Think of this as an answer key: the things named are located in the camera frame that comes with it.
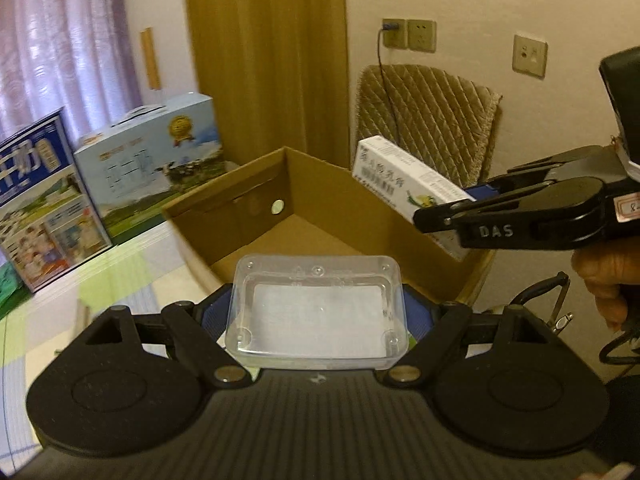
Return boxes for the quilted beige chair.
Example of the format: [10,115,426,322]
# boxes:
[356,64,502,188]

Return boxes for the dark blue milk carton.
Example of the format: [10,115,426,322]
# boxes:
[1,108,112,292]

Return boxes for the long white medicine box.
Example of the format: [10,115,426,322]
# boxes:
[352,136,474,224]

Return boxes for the wooden stick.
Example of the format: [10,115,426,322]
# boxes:
[140,27,162,91]

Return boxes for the green wipes pack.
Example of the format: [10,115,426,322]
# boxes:
[0,261,32,318]

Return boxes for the plaid tablecloth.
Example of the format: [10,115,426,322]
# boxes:
[1,223,221,476]

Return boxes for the brown cardboard box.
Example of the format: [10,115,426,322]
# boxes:
[164,148,495,304]

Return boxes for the light blue milk carton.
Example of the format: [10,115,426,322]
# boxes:
[75,92,226,243]

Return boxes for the purple sheer curtain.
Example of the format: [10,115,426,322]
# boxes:
[1,0,142,140]

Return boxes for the wall socket with plug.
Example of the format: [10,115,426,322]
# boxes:
[382,18,407,50]

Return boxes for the right hand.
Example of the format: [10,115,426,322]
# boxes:
[572,236,639,332]

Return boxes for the black power cord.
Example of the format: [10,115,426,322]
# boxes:
[375,27,404,149]

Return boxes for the clear plastic container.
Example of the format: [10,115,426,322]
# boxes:
[224,254,409,370]

